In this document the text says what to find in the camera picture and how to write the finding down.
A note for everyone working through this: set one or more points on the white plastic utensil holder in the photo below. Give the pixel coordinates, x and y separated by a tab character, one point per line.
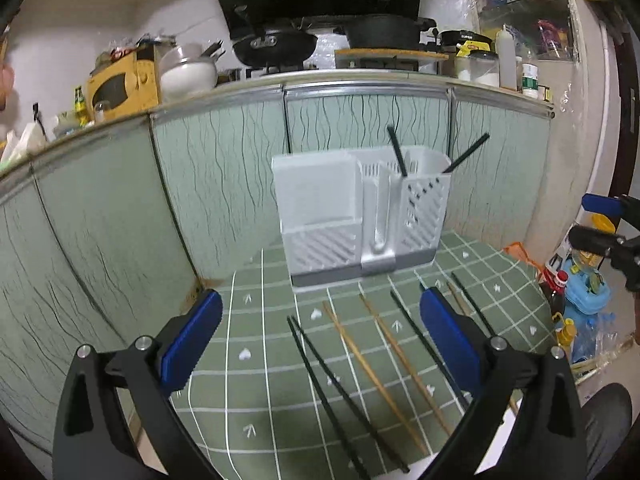
320	210

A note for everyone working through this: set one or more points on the drinking glass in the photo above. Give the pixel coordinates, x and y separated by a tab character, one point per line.
102	112

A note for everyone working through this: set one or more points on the large clear powder container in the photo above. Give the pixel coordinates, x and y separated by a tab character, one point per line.
485	72

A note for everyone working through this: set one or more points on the wooden chopstick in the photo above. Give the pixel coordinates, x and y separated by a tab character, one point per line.
375	380
405	360
457	300

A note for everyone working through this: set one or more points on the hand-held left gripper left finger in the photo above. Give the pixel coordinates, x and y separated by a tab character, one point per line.
192	340

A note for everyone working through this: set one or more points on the small clear powder container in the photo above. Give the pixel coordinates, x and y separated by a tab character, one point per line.
462	70

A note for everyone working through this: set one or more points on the yellow packet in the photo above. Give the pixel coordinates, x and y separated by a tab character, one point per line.
472	48

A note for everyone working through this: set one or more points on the yellow capped oil bottle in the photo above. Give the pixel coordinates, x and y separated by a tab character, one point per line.
565	335

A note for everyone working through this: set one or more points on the small yellow box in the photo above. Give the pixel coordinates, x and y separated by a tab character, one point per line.
544	93

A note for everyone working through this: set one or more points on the yellow microwave oven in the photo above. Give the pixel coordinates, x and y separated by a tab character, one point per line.
122	87

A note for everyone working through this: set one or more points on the round wooden board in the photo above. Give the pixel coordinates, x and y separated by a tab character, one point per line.
390	53

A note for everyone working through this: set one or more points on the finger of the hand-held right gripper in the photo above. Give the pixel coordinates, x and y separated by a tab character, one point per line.
600	204
592	242

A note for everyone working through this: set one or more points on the gas stove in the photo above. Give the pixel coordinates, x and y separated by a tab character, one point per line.
310	67

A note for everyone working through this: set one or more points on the black wok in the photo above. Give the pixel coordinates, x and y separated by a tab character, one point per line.
275	50

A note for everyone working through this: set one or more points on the black flat electric griddle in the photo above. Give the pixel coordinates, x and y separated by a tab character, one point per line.
465	37

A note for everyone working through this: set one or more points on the glass wall shelf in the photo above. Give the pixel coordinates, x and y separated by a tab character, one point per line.
525	7

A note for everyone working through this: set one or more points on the colourful snack packet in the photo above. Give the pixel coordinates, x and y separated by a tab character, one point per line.
552	37

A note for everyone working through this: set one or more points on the green wavy cabinet door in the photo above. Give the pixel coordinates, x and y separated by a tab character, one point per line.
115	220
30	285
505	160
225	175
350	120

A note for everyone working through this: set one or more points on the green glass bottle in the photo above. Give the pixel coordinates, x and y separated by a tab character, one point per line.
80	107

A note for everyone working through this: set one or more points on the person's leg in dark pants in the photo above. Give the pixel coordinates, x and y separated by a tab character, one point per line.
607	435

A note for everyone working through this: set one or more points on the white bottle green label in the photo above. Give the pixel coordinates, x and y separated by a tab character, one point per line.
530	82

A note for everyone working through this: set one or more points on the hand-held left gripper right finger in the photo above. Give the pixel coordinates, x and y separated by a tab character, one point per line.
447	335

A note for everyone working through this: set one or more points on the pile of packets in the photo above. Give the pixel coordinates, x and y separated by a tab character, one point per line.
130	47

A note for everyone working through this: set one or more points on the black cast iron pot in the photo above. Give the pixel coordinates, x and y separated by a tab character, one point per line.
382	32

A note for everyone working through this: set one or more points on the white squeeze bottle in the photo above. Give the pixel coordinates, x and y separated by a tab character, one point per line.
506	65

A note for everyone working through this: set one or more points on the orange plastic bag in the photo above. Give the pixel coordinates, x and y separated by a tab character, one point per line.
522	255

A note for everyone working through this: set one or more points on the dark sauce bottle red cap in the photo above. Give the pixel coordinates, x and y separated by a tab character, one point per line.
558	292

